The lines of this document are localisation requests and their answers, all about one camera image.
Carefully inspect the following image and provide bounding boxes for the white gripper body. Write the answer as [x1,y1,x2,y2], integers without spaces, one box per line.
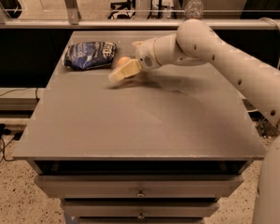
[133,38,161,70]

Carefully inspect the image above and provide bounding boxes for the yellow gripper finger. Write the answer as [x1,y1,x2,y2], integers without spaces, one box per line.
[108,59,142,82]

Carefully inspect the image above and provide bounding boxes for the orange fruit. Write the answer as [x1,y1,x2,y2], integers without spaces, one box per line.
[117,57,131,67]

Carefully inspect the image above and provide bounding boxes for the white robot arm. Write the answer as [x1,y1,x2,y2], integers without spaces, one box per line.
[109,19,280,224]

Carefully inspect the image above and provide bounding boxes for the blue chip bag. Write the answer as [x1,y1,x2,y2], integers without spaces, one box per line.
[63,41,117,70]

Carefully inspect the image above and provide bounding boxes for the black office chair base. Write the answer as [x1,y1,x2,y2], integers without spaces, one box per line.
[106,0,136,21]

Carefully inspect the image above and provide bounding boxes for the clear plastic water bottle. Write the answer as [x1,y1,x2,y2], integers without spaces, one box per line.
[184,0,203,20]

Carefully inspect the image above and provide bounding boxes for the grey drawer cabinet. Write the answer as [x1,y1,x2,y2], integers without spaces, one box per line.
[12,31,269,224]

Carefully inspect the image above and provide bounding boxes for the top grey drawer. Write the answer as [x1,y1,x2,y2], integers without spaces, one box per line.
[35,175,244,199]

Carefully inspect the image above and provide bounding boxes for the grey drawer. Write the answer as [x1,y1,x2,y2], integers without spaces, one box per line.
[35,175,244,199]
[62,199,218,218]

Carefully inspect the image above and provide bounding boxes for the black floor cable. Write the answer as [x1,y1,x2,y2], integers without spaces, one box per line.
[0,123,24,169]

